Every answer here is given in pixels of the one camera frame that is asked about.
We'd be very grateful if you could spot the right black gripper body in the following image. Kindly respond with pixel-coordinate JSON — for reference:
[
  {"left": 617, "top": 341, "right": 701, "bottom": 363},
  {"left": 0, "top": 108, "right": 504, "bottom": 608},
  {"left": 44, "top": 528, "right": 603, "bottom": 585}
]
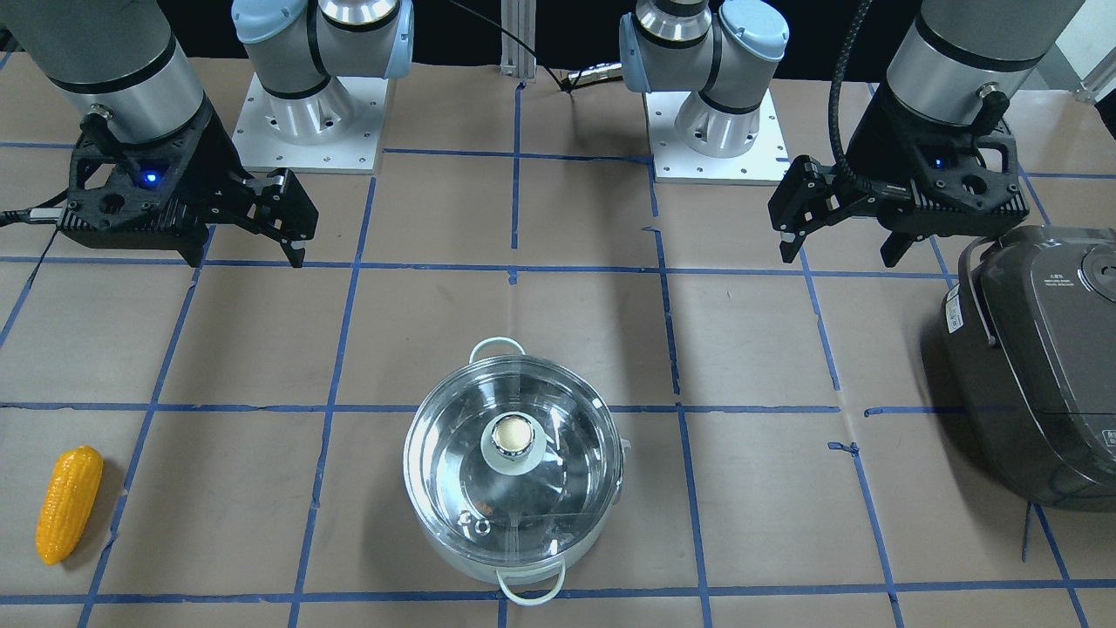
[{"left": 58, "top": 97, "right": 262, "bottom": 267}]

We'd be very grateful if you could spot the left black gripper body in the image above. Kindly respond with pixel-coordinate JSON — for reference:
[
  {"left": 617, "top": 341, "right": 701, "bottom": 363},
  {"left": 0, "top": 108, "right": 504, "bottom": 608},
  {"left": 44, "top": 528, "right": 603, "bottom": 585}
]
[{"left": 827, "top": 83, "right": 1029, "bottom": 268}]

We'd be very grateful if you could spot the glass pot lid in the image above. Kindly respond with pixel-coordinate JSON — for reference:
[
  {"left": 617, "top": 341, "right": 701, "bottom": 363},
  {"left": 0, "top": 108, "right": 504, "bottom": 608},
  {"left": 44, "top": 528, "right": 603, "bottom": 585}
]
[{"left": 405, "top": 354, "right": 623, "bottom": 564}]

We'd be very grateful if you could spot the yellow plastic corn cob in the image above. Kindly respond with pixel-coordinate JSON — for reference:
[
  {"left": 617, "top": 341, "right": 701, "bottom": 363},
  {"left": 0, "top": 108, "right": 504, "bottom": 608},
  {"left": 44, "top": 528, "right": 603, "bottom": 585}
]
[{"left": 35, "top": 445, "right": 105, "bottom": 567}]

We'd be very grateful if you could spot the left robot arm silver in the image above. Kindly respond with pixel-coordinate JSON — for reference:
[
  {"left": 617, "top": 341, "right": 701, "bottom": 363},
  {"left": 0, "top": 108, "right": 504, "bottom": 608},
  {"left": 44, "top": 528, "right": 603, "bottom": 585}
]
[{"left": 618, "top": 1, "right": 1081, "bottom": 267}]

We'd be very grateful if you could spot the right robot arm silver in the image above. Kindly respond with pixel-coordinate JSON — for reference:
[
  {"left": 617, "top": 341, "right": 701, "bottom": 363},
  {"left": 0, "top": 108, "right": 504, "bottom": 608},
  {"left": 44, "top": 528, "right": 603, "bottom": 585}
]
[{"left": 3, "top": 1, "right": 415, "bottom": 268}]

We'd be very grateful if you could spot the pale green cooking pot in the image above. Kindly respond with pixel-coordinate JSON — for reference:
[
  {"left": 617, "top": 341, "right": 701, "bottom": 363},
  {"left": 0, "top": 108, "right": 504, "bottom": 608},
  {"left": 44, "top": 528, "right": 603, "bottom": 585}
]
[{"left": 403, "top": 337, "right": 632, "bottom": 607}]

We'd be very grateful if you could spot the dark grey rice cooker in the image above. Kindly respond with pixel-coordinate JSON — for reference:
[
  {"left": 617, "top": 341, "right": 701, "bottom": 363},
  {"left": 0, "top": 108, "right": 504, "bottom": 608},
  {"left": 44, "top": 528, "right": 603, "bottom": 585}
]
[{"left": 942, "top": 225, "right": 1115, "bottom": 512}]

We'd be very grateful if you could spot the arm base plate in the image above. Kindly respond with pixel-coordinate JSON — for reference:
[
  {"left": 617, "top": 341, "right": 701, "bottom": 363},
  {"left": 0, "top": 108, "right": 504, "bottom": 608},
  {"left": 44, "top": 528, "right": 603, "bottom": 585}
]
[
  {"left": 644, "top": 91, "right": 790, "bottom": 186},
  {"left": 232, "top": 76, "right": 393, "bottom": 175}
]

